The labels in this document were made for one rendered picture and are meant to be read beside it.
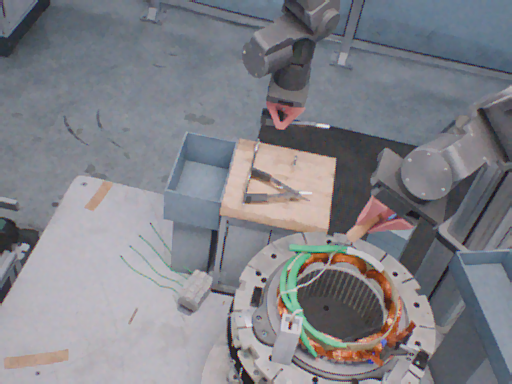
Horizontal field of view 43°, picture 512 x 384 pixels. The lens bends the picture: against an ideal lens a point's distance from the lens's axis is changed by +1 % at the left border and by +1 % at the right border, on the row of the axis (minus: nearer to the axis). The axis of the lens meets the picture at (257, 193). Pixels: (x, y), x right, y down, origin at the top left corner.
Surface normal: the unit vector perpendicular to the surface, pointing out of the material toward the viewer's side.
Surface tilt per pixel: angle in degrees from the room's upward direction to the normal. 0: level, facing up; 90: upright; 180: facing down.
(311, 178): 0
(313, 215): 0
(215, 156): 90
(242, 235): 90
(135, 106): 0
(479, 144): 37
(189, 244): 90
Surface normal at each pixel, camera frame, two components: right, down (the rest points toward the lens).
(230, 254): -0.16, 0.72
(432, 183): -0.59, 0.35
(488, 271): 0.13, -0.66
